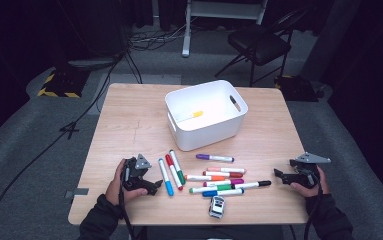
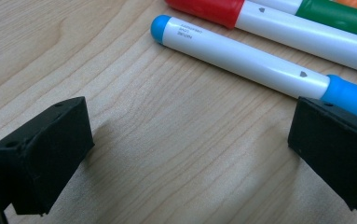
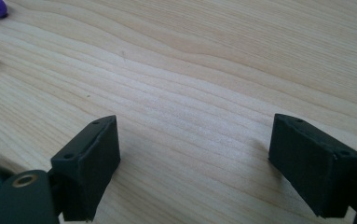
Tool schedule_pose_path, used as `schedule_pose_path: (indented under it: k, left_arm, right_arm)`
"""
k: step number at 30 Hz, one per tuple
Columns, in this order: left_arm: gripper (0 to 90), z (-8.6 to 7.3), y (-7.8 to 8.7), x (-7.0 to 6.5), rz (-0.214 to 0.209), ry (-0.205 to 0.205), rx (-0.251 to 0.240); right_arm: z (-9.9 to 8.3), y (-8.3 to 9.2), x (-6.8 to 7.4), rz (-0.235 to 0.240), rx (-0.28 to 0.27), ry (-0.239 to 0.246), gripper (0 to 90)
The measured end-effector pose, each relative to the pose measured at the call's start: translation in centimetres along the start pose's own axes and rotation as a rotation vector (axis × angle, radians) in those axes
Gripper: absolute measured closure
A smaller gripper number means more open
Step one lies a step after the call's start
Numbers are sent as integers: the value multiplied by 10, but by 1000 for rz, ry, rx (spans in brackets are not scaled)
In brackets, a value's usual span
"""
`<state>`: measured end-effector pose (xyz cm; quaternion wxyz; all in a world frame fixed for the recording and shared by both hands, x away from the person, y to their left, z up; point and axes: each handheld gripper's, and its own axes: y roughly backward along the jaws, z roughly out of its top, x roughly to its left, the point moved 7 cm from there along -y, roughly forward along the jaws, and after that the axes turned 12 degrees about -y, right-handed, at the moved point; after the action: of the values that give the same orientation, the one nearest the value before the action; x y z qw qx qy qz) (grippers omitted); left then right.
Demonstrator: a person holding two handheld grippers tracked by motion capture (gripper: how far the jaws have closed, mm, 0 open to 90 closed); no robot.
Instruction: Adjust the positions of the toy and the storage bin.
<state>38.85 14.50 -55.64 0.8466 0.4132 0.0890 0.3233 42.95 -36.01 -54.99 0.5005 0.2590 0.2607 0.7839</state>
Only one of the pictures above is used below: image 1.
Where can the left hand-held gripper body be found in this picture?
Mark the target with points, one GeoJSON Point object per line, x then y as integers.
{"type": "Point", "coordinates": [134, 173]}

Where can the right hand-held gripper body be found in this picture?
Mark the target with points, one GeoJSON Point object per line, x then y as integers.
{"type": "Point", "coordinates": [309, 176]}

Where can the black cap marker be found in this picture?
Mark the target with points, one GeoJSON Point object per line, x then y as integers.
{"type": "Point", "coordinates": [255, 184]}

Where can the green cap marker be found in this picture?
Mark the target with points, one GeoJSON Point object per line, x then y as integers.
{"type": "Point", "coordinates": [176, 163]}
{"type": "Point", "coordinates": [205, 189]}

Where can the magenta cap marker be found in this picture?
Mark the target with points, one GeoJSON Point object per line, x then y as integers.
{"type": "Point", "coordinates": [235, 182]}

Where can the orange cap marker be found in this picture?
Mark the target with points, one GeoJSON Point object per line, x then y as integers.
{"type": "Point", "coordinates": [202, 178]}

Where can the pink cap marker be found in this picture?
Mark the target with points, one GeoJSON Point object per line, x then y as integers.
{"type": "Point", "coordinates": [227, 170]}

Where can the dark blue cap marker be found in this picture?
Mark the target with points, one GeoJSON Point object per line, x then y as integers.
{"type": "Point", "coordinates": [225, 192]}

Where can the brown red cap marker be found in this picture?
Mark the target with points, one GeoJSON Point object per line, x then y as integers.
{"type": "Point", "coordinates": [220, 174]}

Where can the white toy car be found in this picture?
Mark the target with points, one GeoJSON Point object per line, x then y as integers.
{"type": "Point", "coordinates": [217, 207]}

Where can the purple cap marker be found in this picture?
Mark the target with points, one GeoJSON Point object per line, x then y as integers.
{"type": "Point", "coordinates": [215, 158]}

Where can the white plastic bin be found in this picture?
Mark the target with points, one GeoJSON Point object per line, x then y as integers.
{"type": "Point", "coordinates": [212, 130]}

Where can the yellow cap marker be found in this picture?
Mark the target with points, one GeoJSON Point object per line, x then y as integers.
{"type": "Point", "coordinates": [197, 114]}

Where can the person's right hand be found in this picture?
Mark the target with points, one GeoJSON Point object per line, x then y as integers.
{"type": "Point", "coordinates": [322, 188]}

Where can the person's left hand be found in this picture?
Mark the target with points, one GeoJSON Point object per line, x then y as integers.
{"type": "Point", "coordinates": [115, 190]}

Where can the grey tape piece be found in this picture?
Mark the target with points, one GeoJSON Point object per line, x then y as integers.
{"type": "Point", "coordinates": [80, 191]}

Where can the dark equipment base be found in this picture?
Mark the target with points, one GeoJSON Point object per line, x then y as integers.
{"type": "Point", "coordinates": [295, 88]}

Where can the black yellow striped base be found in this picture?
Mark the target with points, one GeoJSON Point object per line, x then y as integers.
{"type": "Point", "coordinates": [64, 83]}

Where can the grey stand base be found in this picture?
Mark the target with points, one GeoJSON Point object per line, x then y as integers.
{"type": "Point", "coordinates": [92, 62]}

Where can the black folding chair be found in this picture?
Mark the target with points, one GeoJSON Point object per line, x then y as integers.
{"type": "Point", "coordinates": [259, 43]}

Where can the white metal stand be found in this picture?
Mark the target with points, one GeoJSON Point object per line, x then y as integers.
{"type": "Point", "coordinates": [225, 10]}

